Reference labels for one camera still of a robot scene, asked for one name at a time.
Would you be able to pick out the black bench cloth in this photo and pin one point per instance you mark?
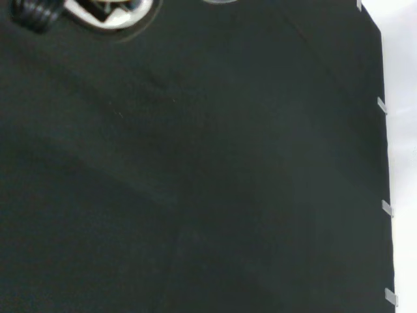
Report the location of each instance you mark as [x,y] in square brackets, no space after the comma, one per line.
[195,163]

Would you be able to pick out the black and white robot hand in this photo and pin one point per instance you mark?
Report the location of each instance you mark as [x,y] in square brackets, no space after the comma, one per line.
[36,14]

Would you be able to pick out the clear cloth clip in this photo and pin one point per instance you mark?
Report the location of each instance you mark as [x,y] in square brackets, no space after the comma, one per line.
[382,106]
[358,4]
[391,296]
[387,208]

